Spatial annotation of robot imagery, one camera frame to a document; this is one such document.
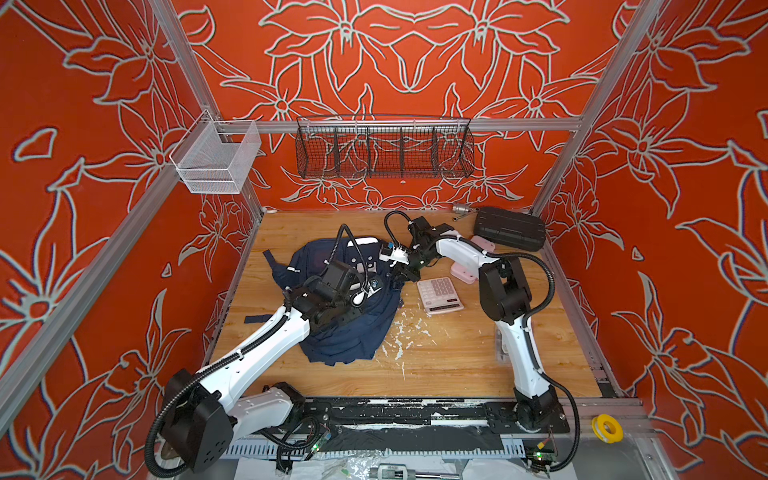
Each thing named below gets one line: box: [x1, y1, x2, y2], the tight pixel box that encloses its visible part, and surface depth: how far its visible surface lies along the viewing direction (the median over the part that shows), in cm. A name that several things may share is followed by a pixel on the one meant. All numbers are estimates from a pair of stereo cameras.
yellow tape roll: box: [591, 414, 624, 444], surface depth 72 cm
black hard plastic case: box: [474, 207, 547, 252], surface depth 108 cm
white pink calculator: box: [417, 276, 464, 315], surface depth 95 cm
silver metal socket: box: [452, 204, 477, 216], surface depth 120 cm
